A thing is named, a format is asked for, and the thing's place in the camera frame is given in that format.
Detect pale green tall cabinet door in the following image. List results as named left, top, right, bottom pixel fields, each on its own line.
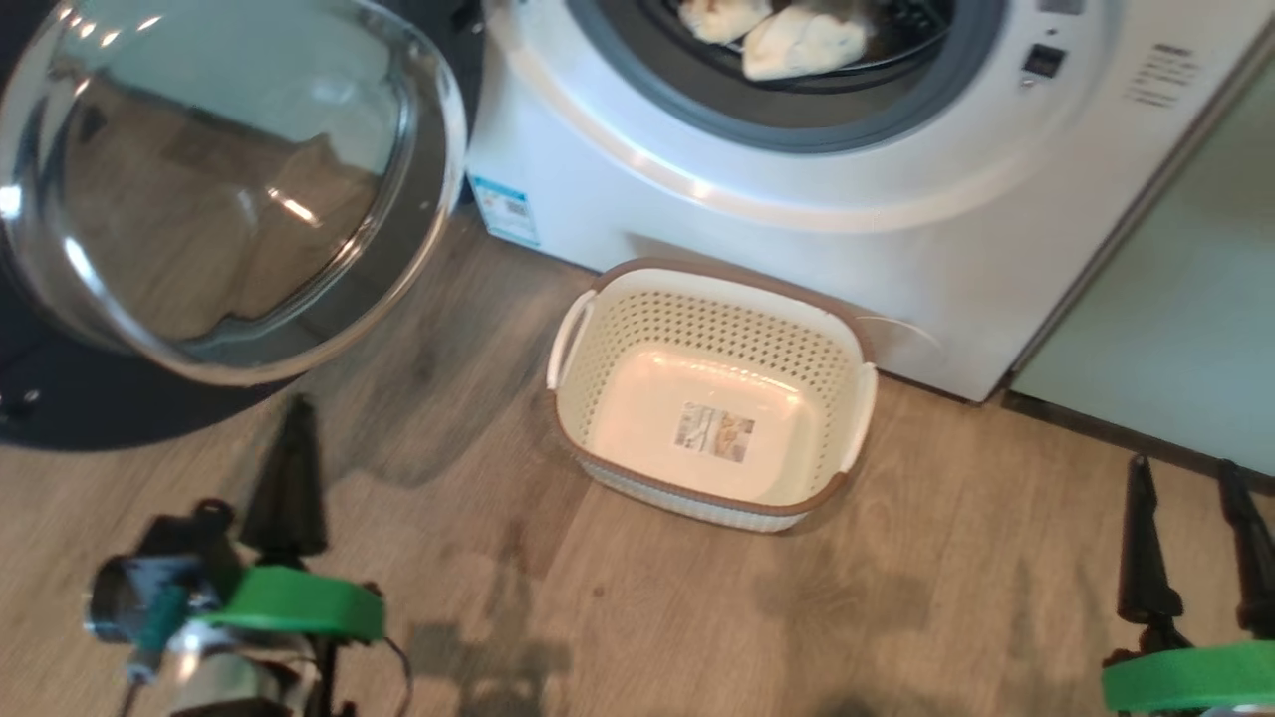
left=1011, top=60, right=1275, bottom=479

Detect faded sticker label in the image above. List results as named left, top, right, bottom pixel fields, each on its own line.
left=674, top=401, right=756, bottom=464

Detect pale yellow garment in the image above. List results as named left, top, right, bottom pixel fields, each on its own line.
left=677, top=0, right=873, bottom=83

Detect blue energy label sticker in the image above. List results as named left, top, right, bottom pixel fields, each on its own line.
left=470, top=174, right=542, bottom=248

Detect dark cabinet plinth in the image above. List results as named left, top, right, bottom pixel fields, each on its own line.
left=1001, top=390, right=1275, bottom=496

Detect black round glass washer door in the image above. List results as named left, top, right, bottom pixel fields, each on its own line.
left=0, top=0, right=484, bottom=451

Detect black door latch socket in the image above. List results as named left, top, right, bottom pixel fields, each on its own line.
left=1021, top=43, right=1067, bottom=83

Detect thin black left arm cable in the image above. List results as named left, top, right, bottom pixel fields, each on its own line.
left=382, top=637, right=415, bottom=717

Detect cream perforated laundry basket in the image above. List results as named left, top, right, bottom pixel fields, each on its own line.
left=546, top=257, right=880, bottom=534

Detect stainless steel washing machine drum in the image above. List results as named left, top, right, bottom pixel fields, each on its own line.
left=637, top=0, right=957, bottom=79

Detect teal camera cable plug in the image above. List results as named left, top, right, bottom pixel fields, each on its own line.
left=125, top=588, right=190, bottom=683

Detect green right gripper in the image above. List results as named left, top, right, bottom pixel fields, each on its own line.
left=1101, top=455, right=1275, bottom=713

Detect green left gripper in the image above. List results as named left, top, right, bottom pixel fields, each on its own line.
left=194, top=396, right=386, bottom=643

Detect white front-load washing machine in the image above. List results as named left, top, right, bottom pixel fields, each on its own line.
left=463, top=0, right=1275, bottom=404

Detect round white filter cover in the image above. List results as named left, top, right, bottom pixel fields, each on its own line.
left=855, top=314, right=942, bottom=359

